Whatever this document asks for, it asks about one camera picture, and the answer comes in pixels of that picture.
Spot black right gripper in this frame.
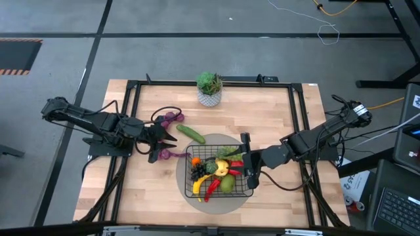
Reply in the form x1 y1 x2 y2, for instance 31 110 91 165
224 132 264 173

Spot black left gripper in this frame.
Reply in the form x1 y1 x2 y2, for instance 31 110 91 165
136 121 179 153

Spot red bell pepper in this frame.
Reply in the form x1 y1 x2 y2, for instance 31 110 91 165
228 159 245 177

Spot purple grape bunch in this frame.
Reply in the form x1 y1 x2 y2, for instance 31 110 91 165
157 111 192 161

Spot green grape bunch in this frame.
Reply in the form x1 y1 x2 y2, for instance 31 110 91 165
215 146 243 162

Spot yellow bell pepper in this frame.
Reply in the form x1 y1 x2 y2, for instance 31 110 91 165
215 159 230 177

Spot green cucumber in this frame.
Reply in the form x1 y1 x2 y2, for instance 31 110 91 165
176 124 206 145

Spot black wire basket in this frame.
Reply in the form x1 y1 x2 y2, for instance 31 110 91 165
184 144 254 199

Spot green pear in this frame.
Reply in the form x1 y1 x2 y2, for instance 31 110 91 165
219 173 236 194

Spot green artichoke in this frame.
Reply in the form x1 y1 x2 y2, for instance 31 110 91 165
205 160 219 175

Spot red chili pepper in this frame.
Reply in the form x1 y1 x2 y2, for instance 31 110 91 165
203 176 222 203

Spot black grape bunch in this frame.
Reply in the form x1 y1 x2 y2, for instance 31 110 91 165
190 163 207 182

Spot yellow banana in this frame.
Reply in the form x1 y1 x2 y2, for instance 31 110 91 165
192 173 214 203

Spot round grey placemat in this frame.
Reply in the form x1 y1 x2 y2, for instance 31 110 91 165
175 133 259 216

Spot potted succulent in white pot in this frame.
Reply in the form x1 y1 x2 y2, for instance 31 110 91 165
195 71 224 108

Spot white printed box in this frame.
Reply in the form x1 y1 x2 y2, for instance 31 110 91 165
339 170 370 204

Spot red and white cans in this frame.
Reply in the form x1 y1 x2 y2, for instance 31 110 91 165
344 196 366 212

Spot black chair base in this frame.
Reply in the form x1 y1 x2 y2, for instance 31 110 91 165
0 144 26 159

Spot black laptop keyboard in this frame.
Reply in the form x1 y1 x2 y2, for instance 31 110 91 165
366 159 420 236

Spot black hazard-striped floor mat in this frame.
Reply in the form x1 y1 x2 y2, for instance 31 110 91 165
0 38 43 76

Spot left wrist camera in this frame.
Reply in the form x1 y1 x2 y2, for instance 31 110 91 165
147 150 162 165

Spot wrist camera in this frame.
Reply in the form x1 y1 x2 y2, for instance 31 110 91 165
247 170 261 190
147 150 162 165

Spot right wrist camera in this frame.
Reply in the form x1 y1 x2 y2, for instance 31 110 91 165
247 170 261 190

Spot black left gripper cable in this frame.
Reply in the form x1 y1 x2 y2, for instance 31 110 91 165
134 106 183 155

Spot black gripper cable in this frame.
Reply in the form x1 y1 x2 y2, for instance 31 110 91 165
134 106 183 155
260 163 316 192

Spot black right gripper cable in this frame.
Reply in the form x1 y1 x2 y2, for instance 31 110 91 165
260 163 316 192

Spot black metal table frame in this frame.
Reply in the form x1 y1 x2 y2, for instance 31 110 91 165
73 73 350 230

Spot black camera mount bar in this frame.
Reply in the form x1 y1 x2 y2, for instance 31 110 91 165
0 221 420 236

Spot grey cable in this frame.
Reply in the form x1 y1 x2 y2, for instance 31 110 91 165
352 113 420 149

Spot yellow extension cord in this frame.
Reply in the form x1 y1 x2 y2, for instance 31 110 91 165
367 96 405 111

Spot white floor cable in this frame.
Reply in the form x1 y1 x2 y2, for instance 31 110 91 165
267 0 341 46

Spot black desk frame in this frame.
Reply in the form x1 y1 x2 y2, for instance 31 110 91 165
356 0 420 89

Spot yellow floor cable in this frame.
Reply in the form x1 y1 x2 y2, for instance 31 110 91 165
311 0 358 16

